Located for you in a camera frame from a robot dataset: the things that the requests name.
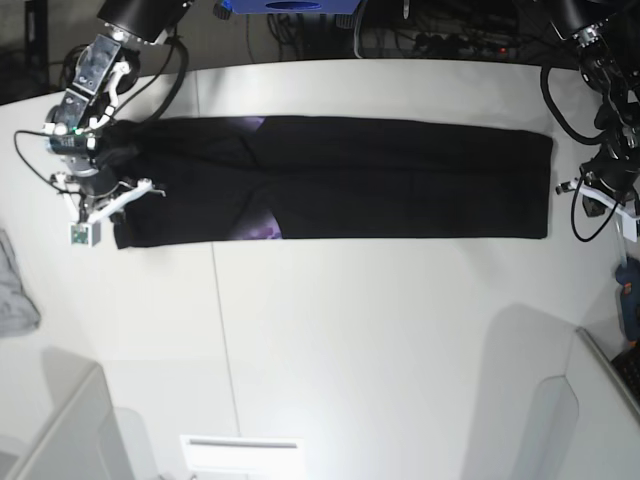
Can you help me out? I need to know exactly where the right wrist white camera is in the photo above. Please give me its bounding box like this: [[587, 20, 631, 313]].
[[69, 222, 101, 248]]

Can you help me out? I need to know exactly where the black T-shirt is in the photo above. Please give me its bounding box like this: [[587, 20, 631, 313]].
[[100, 116, 553, 249]]

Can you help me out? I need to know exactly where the black keyboard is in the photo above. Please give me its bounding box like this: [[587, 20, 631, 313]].
[[612, 346, 640, 402]]

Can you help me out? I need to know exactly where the white right partition panel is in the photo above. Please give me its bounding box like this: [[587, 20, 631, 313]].
[[513, 328, 639, 479]]

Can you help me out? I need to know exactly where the blue box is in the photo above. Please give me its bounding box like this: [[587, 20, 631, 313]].
[[229, 0, 360, 14]]

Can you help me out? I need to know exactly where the grey cloth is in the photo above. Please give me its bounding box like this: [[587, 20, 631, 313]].
[[0, 230, 41, 338]]

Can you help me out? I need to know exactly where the white slotted plate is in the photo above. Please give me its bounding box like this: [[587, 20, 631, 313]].
[[180, 435, 305, 474]]

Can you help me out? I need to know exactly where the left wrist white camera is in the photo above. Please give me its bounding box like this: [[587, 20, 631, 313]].
[[617, 207, 639, 243]]

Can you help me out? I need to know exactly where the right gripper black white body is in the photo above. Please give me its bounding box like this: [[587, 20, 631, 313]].
[[49, 157, 166, 225]]

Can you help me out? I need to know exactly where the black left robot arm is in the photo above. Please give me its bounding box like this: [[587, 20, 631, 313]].
[[540, 1, 639, 217]]

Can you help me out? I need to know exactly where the blue glue gun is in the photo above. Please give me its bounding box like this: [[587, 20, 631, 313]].
[[608, 219, 640, 343]]

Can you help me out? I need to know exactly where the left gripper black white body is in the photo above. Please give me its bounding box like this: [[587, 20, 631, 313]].
[[555, 158, 639, 218]]

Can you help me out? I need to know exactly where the white partition panel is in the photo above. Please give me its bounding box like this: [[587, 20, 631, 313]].
[[5, 362, 134, 479], [513, 328, 639, 479]]

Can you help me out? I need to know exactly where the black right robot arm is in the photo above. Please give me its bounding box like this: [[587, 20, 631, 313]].
[[43, 1, 193, 226]]

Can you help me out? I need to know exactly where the white left partition panel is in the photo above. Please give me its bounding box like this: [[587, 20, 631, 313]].
[[5, 362, 134, 479]]

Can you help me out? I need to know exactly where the wrist white camera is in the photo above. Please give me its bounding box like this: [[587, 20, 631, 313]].
[[617, 207, 639, 243], [69, 222, 101, 248]]

